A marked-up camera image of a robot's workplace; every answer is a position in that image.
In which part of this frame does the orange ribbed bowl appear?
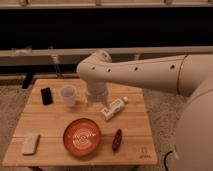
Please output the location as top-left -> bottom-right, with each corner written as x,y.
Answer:
63,118 -> 101,157

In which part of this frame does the dark red chili pepper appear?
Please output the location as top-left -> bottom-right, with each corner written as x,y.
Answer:
112,129 -> 122,152

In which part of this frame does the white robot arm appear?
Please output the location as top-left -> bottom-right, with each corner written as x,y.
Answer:
77,51 -> 213,171

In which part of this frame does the black rectangular block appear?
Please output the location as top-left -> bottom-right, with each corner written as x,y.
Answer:
41,88 -> 53,105

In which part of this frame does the translucent plastic cup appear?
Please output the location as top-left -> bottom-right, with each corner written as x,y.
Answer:
60,85 -> 76,107

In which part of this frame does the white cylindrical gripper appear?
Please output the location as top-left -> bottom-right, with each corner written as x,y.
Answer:
85,82 -> 111,110

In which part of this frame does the wooden table board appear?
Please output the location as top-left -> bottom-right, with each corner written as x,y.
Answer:
3,79 -> 157,167

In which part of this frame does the white squeeze bottle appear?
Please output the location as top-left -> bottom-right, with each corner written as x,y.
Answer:
101,96 -> 128,121

